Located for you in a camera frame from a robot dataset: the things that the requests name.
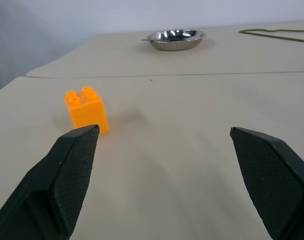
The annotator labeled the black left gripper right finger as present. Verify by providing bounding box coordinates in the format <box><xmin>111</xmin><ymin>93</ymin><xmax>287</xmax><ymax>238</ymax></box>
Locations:
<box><xmin>229</xmin><ymin>126</ymin><xmax>304</xmax><ymax>240</ymax></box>

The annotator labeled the round stainless steel dish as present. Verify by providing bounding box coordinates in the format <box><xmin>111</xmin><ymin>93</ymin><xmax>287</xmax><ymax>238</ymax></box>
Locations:
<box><xmin>141</xmin><ymin>29</ymin><xmax>207</xmax><ymax>52</ymax></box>

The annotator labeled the orange toy building brick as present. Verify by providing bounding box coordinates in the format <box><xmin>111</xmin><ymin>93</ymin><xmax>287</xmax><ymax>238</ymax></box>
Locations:
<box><xmin>64</xmin><ymin>86</ymin><xmax>110</xmax><ymax>136</ymax></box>

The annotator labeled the olive green cable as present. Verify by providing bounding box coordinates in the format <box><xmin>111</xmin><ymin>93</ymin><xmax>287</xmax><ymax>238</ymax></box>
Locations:
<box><xmin>239</xmin><ymin>28</ymin><xmax>304</xmax><ymax>44</ymax></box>

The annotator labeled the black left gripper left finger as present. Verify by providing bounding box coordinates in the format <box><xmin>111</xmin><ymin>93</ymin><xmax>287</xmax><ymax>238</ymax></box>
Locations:
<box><xmin>0</xmin><ymin>124</ymin><xmax>101</xmax><ymax>240</ymax></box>

